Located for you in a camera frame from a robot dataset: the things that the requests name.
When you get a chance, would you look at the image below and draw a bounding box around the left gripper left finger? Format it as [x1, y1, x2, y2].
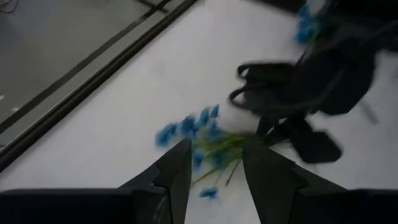
[0, 138, 193, 224]

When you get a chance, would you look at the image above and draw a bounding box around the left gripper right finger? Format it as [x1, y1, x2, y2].
[241, 142, 398, 224]

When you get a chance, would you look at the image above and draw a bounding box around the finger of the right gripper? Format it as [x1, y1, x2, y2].
[290, 130, 343, 165]
[256, 117, 280, 146]

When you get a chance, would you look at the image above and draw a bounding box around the blue flower bunch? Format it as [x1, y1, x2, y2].
[154, 104, 271, 200]
[294, 1, 326, 44]

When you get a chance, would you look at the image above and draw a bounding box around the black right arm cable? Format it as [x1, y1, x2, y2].
[228, 62, 346, 114]

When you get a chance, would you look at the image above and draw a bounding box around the black table frame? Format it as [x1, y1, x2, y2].
[0, 0, 200, 174]

